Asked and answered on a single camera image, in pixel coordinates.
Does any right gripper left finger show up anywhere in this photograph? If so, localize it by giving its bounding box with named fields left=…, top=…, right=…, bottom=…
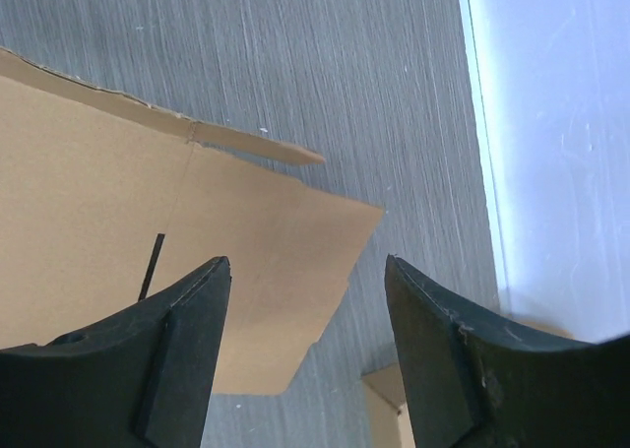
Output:
left=1, top=257, right=231, bottom=447

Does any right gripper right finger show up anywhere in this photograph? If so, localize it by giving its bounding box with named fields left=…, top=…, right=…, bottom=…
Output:
left=385, top=256, right=629, bottom=448

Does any folded brown cardboard box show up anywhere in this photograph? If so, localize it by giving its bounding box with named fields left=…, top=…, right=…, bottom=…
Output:
left=359, top=319, right=577, bottom=448

